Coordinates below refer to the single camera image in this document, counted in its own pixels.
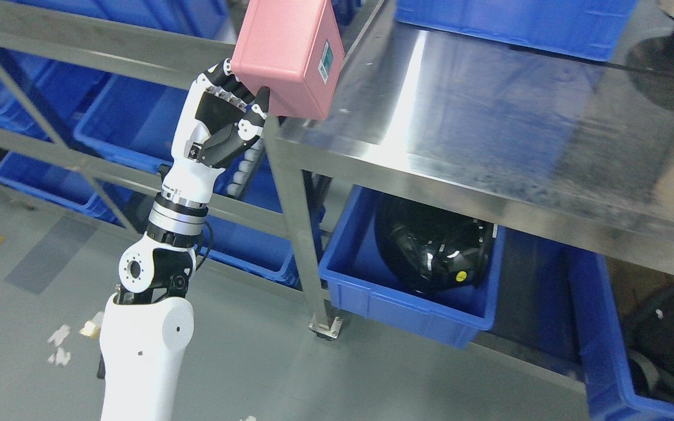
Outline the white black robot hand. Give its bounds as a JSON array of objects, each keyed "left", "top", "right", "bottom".
[{"left": 160, "top": 58, "right": 270, "bottom": 208}]

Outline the pink plastic storage box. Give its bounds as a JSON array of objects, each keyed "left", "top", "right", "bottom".
[{"left": 232, "top": 1, "right": 345, "bottom": 120}]

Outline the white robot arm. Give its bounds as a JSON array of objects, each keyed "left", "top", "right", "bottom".
[{"left": 99, "top": 188, "right": 211, "bottom": 420}]

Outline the steel shelf rack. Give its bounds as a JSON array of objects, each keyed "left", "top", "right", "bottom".
[{"left": 0, "top": 0, "right": 314, "bottom": 293}]

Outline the blue bin left shelf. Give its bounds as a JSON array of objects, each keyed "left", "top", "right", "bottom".
[{"left": 73, "top": 75, "right": 187, "bottom": 174}]

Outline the blue bin lower left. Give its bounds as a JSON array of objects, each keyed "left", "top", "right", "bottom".
[{"left": 0, "top": 152, "right": 118, "bottom": 223}]

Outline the black helmet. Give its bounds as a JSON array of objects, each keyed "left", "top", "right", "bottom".
[{"left": 374, "top": 195, "right": 498, "bottom": 295}]

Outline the blue bin with helmet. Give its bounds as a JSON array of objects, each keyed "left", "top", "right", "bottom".
[{"left": 319, "top": 186, "right": 507, "bottom": 347}]

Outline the stainless steel table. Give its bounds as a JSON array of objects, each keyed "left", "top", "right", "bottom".
[{"left": 267, "top": 1, "right": 674, "bottom": 336}]

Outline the blue bin on table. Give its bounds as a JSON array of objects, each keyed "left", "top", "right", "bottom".
[{"left": 395, "top": 1, "right": 637, "bottom": 61}]

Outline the blue bin with backpack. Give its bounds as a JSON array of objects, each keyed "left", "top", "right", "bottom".
[{"left": 565, "top": 246, "right": 674, "bottom": 421}]

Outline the black Puma backpack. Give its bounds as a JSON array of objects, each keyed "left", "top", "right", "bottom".
[{"left": 623, "top": 286, "right": 674, "bottom": 405}]

